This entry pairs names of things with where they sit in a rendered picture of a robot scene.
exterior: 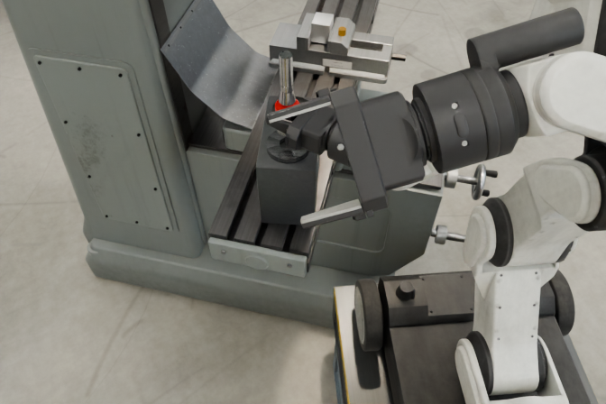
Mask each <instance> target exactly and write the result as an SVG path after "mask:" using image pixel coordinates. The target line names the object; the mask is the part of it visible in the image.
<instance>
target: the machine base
mask: <svg viewBox="0 0 606 404"><path fill-rule="evenodd" d="M87 250H88V252H87V255H86V262H87V264H88V266H89V268H90V269H91V271H92V272H93V273H94V275H96V276H97V277H99V278H104V279H109V280H116V281H120V282H124V283H128V284H133V285H136V286H141V287H145V288H149V289H156V290H161V291H165V292H169V293H173V294H178V295H181V296H186V297H190V298H197V299H202V300H205V301H210V302H215V303H218V304H223V305H227V306H231V307H235V308H242V309H247V310H251V311H255V312H259V313H263V314H268V315H272V316H276V317H284V318H287V319H292V320H296V321H300V322H304V323H309V324H312V325H317V326H324V327H329V328H333V329H334V323H333V315H332V314H333V304H334V287H341V286H354V285H355V283H356V281H357V280H362V279H374V280H375V282H376V284H379V280H380V277H387V276H395V272H393V273H392V274H390V275H380V276H367V275H362V274H358V273H353V272H349V271H340V270H336V269H331V268H327V267H322V266H317V265H313V264H310V267H309V271H308V272H307V275H306V277H305V278H303V277H299V276H294V275H289V274H286V273H281V272H276V271H268V270H256V269H254V268H252V267H249V266H244V265H241V264H236V263H232V262H225V261H220V260H216V259H213V258H212V256H211V252H210V249H209V245H208V243H207V244H205V246H204V249H203V251H202V253H201V254H200V256H198V257H197V258H194V259H192V258H188V257H183V256H178V255H174V254H169V253H165V252H157V251H153V250H148V249H144V248H140V247H135V246H131V245H126V244H122V243H114V242H109V241H105V240H101V239H96V238H93V239H92V241H91V242H90V243H89V244H88V245H87Z"/></svg>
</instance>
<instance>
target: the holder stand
mask: <svg viewBox="0 0 606 404"><path fill-rule="evenodd" d="M295 98H296V99H297V100H298V101H299V102H300V103H301V104H302V103H305V102H307V101H310V100H312V99H313V97H299V96H295ZM278 99H279V96H269V98H268V104H267V108H266V114H265V118H264V123H263V128H262V138H261V142H260V148H259V152H258V158H257V162H256V176H257V185H258V194H259V203H260V212H261V221H262V223H270V224H284V225H301V223H300V219H301V217H302V216H306V215H309V214H312V213H315V212H316V204H317V182H318V170H319V158H320V155H318V154H316V153H313V152H312V151H308V150H306V149H303V148H302V150H301V151H296V150H293V149H291V148H290V147H287V146H286V145H285V136H282V135H280V134H279V133H278V132H277V130H276V129H275V128H273V127H271V126H269V125H267V124H266V115H268V114H269V113H272V112H275V103H276V101H277V100H278Z"/></svg>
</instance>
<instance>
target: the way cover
mask: <svg viewBox="0 0 606 404"><path fill-rule="evenodd" d="M192 19H193V20H192ZM177 26H178V27H177ZM177 26H176V27H175V29H174V30H173V32H172V33H171V34H170V37H169V38H168V39H167V40H166V42H165V43H164V45H163V46H162V47H161V49H160V51H161V52H162V54H163V55H164V56H165V58H166V59H167V60H168V62H169V63H170V65H171V66H172V67H173V68H174V69H175V70H176V72H177V73H178V74H179V76H180V77H181V79H182V80H183V81H184V83H185V84H186V85H187V87H188V88H189V90H190V91H191V92H192V93H193V94H194V95H195V96H196V97H197V98H199V99H200V100H201V101H202V102H203V103H205V104H206V105H207V106H208V107H210V108H211V109H212V110H213V111H214V112H216V113H217V114H218V115H219V116H221V117H222V118H223V119H225V120H226V121H228V122H231V123H234V124H238V125H241V126H243V127H245V128H248V129H251V130H252V129H253V127H254V124H255V122H256V120H257V117H258V115H259V113H260V111H261V109H262V105H263V103H264V101H265V98H266V96H267V95H268V92H269V90H270V87H271V84H272V81H273V80H274V78H275V75H276V73H277V71H278V69H275V68H271V67H270V66H269V60H270V57H267V56H264V55H262V54H260V53H258V52H256V51H255V50H254V49H253V48H252V47H251V46H249V45H248V44H247V43H246V42H245V41H244V40H243V39H242V38H241V37H240V36H239V35H238V34H237V33H236V32H235V31H234V30H233V29H232V28H231V27H230V26H229V25H228V23H227V21H226V20H225V18H224V17H223V15H222V14H221V12H220V11H219V9H218V8H217V6H216V4H215V2H214V1H213V0H210V1H209V0H194V1H193V3H192V4H191V6H190V7H189V8H188V10H187V11H186V12H185V14H184V15H183V17H182V18H181V19H180V21H179V23H178V24H177ZM223 27H224V28H223ZM230 34H231V35H230ZM189 36H190V37H189ZM218 43H219V44H218ZM175 44H176V45H175ZM181 46H182V47H181ZM183 46H184V47H183ZM238 54H239V55H238ZM212 57H213V58H212ZM215 58H216V59H215ZM239 58H240V59H239ZM191 62H192V63H191ZM214 63H215V64H214ZM189 65H190V66H189ZM190 69H191V70H190ZM272 72H273V73H272ZM196 73H197V74H196ZM255 81H256V82H255ZM242 82H243V83H242ZM229 86H230V87H229ZM257 86H258V87H257ZM204 91H205V92H204ZM262 96H263V97H262ZM236 98H237V99H236ZM221 99H222V100H221ZM232 100H234V101H232ZM220 101H221V102H220ZM248 102H249V103H248ZM221 103H222V104H221ZM261 103H262V104H261ZM220 104H221V105H220ZM249 109H250V110H249ZM237 116H238V117H237ZM251 119H252V121H251ZM244 121H245V122H244Z"/></svg>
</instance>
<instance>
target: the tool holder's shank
mask: <svg viewBox="0 0 606 404"><path fill-rule="evenodd" d="M279 65H280V97H279V102H280V104H281V105H282V106H283V107H285V108H287V107H291V106H293V104H294V103H295V102H296V98H295V93H294V89H293V54H291V51H289V50H283V51H281V52H280V53H279Z"/></svg>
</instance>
